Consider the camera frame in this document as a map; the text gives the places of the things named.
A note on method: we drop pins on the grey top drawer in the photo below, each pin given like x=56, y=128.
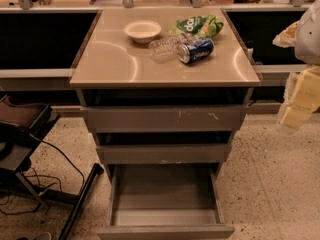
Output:
x=155, y=119

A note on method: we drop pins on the grey middle drawer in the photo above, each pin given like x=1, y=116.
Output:
x=163, y=154

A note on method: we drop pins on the dark brown side cart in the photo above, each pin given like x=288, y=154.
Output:
x=22, y=127

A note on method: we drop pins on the green rice chip bag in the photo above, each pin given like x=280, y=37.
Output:
x=200, y=26

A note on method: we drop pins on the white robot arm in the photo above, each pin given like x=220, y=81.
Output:
x=307, y=41

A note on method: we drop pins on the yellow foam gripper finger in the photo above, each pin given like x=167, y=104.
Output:
x=286, y=38
x=301, y=98

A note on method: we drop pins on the black metal floor bar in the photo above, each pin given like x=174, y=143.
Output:
x=96, y=170

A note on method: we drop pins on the white paper bowl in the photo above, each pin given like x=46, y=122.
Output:
x=142, y=31

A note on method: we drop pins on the blue pepsi can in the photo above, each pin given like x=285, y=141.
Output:
x=195, y=50

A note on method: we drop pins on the open grey bottom drawer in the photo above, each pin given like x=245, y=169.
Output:
x=164, y=202

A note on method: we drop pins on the grey drawer cabinet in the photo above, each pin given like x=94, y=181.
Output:
x=115, y=71

